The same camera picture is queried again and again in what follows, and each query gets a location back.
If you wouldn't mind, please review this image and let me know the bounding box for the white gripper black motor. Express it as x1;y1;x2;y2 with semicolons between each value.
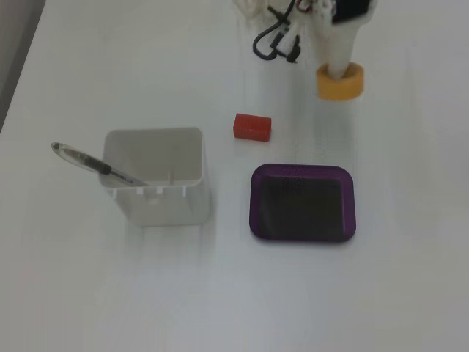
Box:
303;0;379;78

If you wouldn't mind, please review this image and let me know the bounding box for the yellow tape roll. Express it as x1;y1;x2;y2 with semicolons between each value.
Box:
315;62;366;101

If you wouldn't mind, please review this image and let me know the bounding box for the white open plastic box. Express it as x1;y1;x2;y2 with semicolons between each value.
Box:
100;126;213;227

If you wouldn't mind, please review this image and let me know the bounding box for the red rectangular block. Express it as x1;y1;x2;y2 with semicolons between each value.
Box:
232;112;273;143

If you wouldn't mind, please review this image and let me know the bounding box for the purple rectangular tray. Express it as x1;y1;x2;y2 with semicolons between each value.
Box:
248;163;358;243

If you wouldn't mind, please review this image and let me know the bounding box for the clear black ballpoint pen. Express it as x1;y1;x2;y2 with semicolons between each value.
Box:
50;142;149;187

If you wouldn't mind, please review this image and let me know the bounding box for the black cable with plug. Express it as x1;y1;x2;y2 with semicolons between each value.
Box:
251;0;303;64

